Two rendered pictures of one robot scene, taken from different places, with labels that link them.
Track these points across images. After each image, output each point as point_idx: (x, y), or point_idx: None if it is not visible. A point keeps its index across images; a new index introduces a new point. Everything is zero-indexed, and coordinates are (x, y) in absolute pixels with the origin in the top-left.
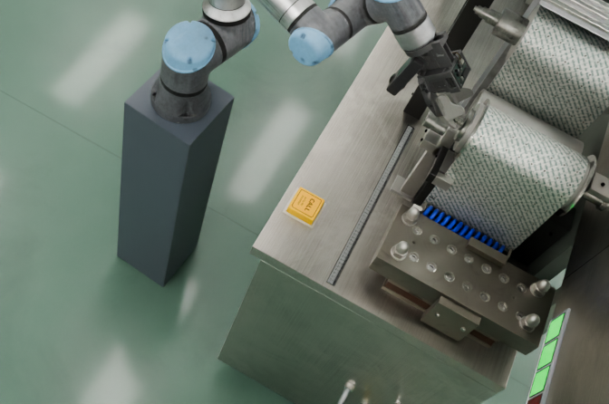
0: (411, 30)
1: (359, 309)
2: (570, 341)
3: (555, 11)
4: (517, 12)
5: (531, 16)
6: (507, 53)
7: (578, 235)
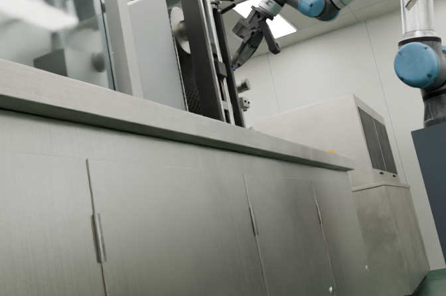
0: (270, 10)
1: None
2: None
3: (171, 4)
4: None
5: (177, 19)
6: (188, 50)
7: None
